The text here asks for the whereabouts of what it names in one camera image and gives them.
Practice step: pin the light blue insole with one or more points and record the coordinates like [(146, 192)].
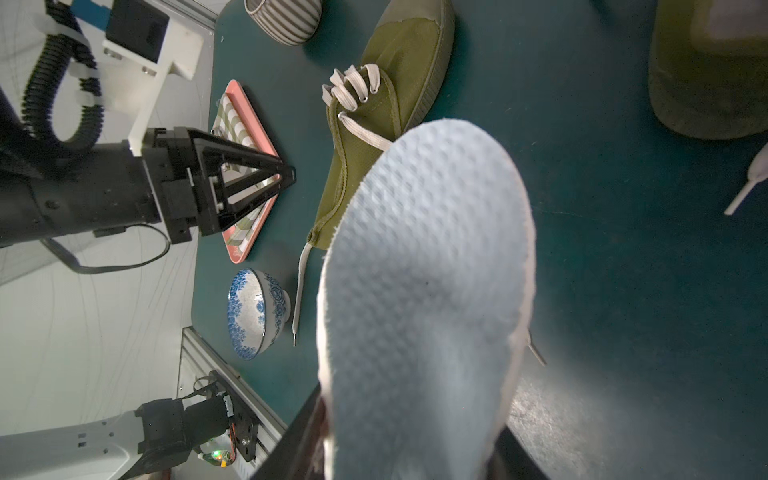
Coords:
[(423, 309)]

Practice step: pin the blue white patterned bowl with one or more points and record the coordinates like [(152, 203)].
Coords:
[(258, 309)]

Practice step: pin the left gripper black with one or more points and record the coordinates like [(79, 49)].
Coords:
[(110, 188)]

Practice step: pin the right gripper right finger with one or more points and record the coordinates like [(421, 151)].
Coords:
[(510, 461)]

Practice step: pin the green table mat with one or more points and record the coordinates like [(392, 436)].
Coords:
[(651, 306)]

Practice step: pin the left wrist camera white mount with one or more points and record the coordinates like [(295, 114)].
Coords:
[(120, 56)]

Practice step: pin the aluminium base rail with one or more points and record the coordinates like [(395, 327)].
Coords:
[(199, 365)]

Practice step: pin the striped ceramic cup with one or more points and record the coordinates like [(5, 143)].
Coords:
[(288, 22)]

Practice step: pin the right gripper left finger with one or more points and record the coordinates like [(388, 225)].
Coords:
[(299, 454)]

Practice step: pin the olive green shoe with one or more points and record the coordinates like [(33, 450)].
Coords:
[(372, 103), (707, 68)]

